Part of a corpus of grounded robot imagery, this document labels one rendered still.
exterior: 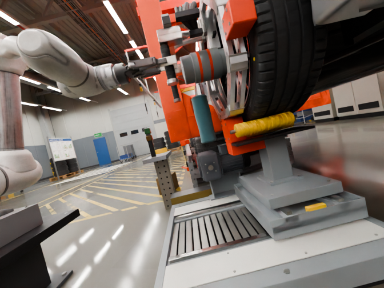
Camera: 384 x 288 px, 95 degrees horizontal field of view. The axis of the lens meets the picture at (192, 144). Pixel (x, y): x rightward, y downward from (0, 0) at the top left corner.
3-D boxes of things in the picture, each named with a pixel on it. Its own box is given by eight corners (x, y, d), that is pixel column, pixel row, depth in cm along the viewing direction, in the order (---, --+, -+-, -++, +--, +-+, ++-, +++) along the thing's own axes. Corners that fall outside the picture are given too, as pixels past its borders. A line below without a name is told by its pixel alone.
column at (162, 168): (177, 206, 144) (165, 156, 143) (165, 209, 144) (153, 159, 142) (178, 202, 154) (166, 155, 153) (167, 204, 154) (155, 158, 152)
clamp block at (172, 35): (182, 37, 66) (179, 23, 65) (159, 43, 66) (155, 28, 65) (183, 44, 71) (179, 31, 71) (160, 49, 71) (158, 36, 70)
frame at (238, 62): (259, 106, 60) (223, -57, 58) (240, 111, 60) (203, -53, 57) (224, 121, 114) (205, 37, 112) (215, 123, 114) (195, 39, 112)
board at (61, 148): (64, 179, 748) (52, 135, 739) (52, 182, 749) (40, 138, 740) (86, 172, 898) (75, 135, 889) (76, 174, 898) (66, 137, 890)
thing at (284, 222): (369, 219, 65) (364, 194, 64) (275, 243, 64) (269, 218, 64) (290, 183, 115) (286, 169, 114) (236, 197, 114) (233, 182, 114)
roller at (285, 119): (302, 122, 73) (299, 108, 73) (233, 139, 72) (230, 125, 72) (294, 123, 79) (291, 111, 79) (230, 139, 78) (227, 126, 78)
